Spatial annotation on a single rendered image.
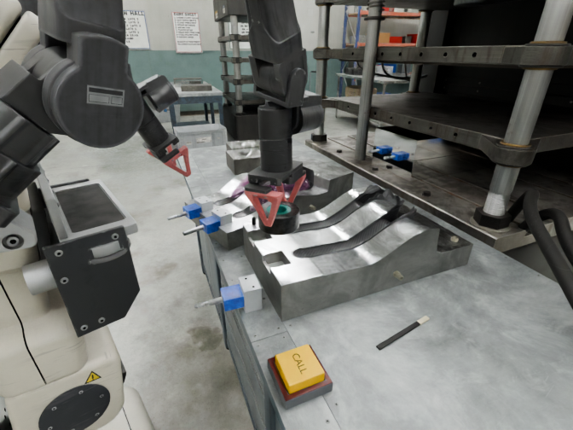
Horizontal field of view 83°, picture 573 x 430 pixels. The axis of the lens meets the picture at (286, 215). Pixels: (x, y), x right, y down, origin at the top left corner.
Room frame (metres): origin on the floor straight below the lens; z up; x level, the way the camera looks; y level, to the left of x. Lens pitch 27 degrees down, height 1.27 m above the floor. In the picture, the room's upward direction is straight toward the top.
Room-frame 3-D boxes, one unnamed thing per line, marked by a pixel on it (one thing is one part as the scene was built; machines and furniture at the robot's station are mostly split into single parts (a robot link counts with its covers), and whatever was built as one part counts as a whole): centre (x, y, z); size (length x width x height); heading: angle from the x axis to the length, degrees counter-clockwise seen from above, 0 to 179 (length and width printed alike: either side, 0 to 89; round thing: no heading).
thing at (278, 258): (0.56, 0.02, 0.87); 0.05 x 0.05 x 0.04; 23
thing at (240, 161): (1.42, 0.16, 0.84); 0.20 x 0.15 x 0.07; 113
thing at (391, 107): (1.56, -0.76, 0.96); 1.29 x 0.83 x 0.18; 23
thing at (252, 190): (0.53, 0.03, 1.03); 0.07 x 0.07 x 0.09; 65
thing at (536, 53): (1.56, -0.76, 1.20); 1.29 x 0.83 x 0.19; 23
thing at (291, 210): (0.56, 0.01, 0.99); 0.08 x 0.08 x 0.04
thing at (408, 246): (0.69, -0.17, 0.87); 0.50 x 0.26 x 0.14; 113
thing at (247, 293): (0.51, 0.12, 0.83); 0.13 x 0.05 x 0.05; 110
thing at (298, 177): (0.58, 0.01, 1.04); 0.07 x 0.07 x 0.09; 65
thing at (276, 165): (0.56, 0.02, 1.11); 0.10 x 0.07 x 0.07; 155
